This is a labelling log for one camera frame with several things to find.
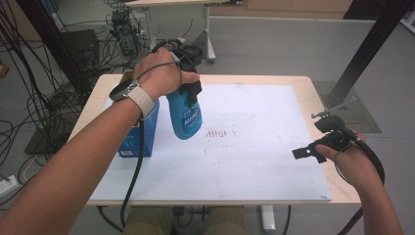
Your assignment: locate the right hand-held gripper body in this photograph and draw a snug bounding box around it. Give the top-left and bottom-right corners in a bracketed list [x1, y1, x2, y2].
[311, 110, 360, 154]

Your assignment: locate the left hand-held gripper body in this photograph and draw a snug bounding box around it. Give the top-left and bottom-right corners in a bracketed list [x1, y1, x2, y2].
[168, 44, 204, 74]

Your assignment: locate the blue bottle with white cap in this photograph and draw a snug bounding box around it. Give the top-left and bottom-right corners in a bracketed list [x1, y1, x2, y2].
[165, 89, 204, 141]

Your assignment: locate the person's left hand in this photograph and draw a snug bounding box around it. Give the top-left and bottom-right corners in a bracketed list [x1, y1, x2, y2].
[133, 48, 201, 101]

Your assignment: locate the person's right hand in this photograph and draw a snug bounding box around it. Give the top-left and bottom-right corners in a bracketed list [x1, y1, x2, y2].
[314, 130, 383, 191]

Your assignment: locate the white desk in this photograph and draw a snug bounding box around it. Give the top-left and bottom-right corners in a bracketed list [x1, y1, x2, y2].
[123, 0, 244, 64]

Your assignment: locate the white table mat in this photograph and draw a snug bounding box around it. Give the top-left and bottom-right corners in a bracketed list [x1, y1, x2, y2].
[89, 83, 333, 202]

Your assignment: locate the blue cardboard box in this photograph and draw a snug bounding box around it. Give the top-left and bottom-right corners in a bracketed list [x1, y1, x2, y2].
[117, 70, 161, 159]

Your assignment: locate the white table leg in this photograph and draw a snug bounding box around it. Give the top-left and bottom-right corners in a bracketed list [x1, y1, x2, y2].
[260, 205, 277, 234]

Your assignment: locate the black box on floor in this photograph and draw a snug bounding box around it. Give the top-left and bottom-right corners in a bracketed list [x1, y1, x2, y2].
[60, 28, 101, 67]

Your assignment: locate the white power strip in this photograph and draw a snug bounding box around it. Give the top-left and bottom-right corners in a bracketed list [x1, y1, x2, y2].
[0, 174, 19, 197]

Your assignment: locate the wristwatch with white strap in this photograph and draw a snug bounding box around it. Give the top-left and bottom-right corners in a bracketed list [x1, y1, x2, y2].
[108, 77, 156, 120]

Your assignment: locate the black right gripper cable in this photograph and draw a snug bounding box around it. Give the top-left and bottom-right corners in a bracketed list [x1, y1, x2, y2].
[337, 135, 386, 235]

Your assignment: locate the thin black cable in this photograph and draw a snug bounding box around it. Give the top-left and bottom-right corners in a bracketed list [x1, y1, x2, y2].
[282, 205, 293, 235]

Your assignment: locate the bundle of black floor cables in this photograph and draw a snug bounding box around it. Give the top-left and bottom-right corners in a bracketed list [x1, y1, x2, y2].
[0, 0, 151, 210]

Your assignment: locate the black metal stand post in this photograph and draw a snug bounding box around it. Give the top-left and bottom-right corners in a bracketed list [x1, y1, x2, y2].
[16, 0, 92, 99]
[321, 0, 415, 111]

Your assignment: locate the black corrugated left gripper cable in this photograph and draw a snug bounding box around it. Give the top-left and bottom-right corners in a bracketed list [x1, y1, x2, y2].
[118, 117, 146, 229]

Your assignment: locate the black stand base plate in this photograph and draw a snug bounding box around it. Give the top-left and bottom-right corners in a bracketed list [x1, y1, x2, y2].
[23, 111, 76, 156]

